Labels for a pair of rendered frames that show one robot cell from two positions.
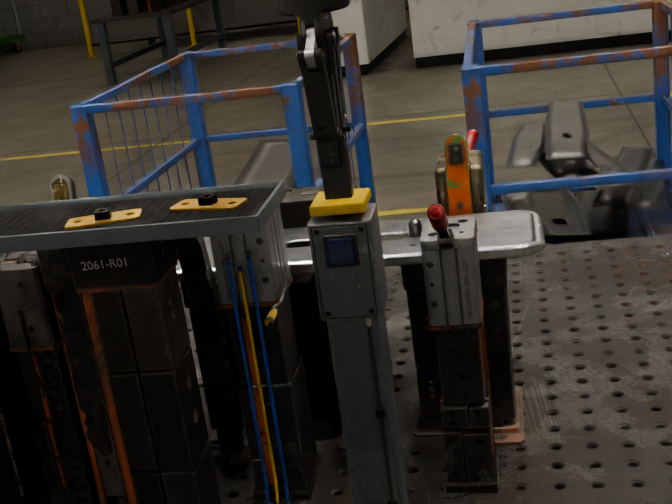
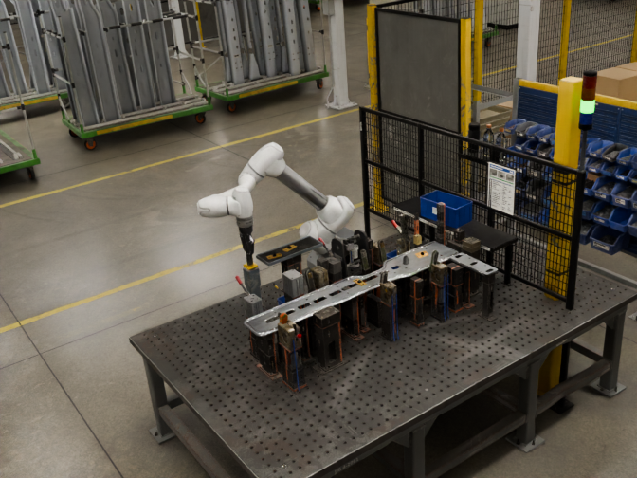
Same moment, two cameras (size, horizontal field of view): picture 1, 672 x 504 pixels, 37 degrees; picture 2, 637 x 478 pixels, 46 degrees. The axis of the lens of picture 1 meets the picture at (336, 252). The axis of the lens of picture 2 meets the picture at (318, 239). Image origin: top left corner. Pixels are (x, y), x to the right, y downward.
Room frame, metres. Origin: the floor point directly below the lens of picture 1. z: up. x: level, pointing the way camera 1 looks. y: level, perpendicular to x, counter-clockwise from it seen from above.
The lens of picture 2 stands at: (3.91, -2.29, 3.02)
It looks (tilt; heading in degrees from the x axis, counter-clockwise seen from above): 26 degrees down; 135
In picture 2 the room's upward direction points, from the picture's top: 4 degrees counter-clockwise
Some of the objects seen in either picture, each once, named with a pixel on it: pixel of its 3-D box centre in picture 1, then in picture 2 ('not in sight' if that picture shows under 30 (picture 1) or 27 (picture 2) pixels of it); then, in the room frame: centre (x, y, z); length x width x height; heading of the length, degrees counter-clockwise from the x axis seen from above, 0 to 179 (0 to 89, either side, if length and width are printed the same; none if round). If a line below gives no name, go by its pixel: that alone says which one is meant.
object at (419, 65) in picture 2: not in sight; (418, 126); (0.06, 2.88, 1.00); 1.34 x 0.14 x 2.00; 168
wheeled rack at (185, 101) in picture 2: not in sight; (129, 68); (-5.16, 3.29, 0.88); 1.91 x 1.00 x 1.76; 75
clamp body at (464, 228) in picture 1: (461, 357); (255, 326); (1.21, -0.14, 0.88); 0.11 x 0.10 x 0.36; 169
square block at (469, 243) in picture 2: not in sight; (470, 266); (1.76, 1.10, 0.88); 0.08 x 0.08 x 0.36; 79
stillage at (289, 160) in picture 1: (249, 183); not in sight; (3.92, 0.31, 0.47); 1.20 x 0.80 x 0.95; 167
